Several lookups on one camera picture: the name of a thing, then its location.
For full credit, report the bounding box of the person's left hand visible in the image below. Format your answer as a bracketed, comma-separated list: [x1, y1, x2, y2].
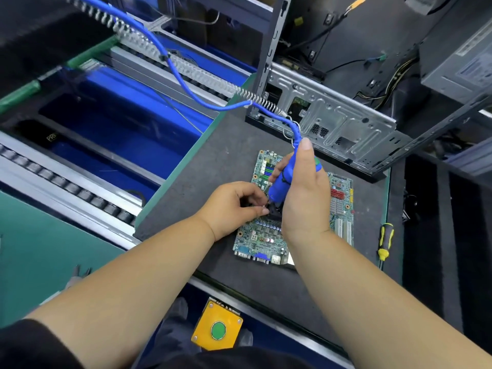
[194, 181, 270, 243]

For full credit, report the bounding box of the person's right hand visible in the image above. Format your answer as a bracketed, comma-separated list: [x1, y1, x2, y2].
[271, 136, 333, 247]

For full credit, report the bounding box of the blue electric screwdriver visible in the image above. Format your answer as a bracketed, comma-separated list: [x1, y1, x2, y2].
[265, 140, 324, 211]

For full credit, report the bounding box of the green motherboard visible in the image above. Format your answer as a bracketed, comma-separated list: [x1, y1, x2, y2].
[233, 148, 356, 268]

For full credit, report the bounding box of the yellow handled screwdriver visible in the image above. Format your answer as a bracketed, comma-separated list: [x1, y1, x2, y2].
[377, 221, 395, 263]

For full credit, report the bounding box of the grey computer case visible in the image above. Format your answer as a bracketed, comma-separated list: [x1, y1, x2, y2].
[246, 0, 492, 183]

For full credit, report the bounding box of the person's right forearm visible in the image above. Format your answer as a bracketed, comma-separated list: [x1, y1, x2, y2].
[288, 230, 492, 369]

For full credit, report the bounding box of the person's left forearm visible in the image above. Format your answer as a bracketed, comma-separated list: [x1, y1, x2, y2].
[27, 215, 216, 369]

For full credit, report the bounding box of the person's grey shoe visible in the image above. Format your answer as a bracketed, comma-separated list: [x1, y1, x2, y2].
[165, 297, 190, 329]

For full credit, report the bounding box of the person's black printed shirt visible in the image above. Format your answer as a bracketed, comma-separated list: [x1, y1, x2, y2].
[157, 345, 309, 369]

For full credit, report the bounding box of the person's black left sleeve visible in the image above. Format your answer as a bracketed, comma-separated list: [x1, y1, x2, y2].
[0, 319, 84, 369]

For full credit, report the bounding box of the yellow box with green button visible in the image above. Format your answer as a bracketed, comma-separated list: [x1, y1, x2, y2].
[191, 298, 244, 351]

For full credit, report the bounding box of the empty black foam tray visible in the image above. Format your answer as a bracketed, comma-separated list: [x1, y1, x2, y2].
[400, 153, 492, 354]

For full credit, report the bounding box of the silver power supply unit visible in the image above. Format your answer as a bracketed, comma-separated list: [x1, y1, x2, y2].
[419, 0, 492, 105]

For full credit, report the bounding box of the black foam tray with boards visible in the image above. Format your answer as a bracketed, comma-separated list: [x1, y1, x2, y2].
[0, 0, 124, 116]

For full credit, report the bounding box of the small black cable bundle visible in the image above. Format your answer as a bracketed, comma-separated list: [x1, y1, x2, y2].
[402, 192, 422, 226]

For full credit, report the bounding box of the grey coiled cable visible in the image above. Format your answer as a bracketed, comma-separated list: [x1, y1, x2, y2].
[57, 0, 289, 121]

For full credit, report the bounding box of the yellow and black wire bundle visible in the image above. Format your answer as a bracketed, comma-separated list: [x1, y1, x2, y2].
[357, 57, 420, 105]

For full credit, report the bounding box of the blue cable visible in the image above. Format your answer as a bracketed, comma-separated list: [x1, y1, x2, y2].
[73, 0, 302, 143]

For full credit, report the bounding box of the grey roller conveyor rail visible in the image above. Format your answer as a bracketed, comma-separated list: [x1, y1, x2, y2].
[0, 130, 147, 251]
[108, 30, 255, 105]

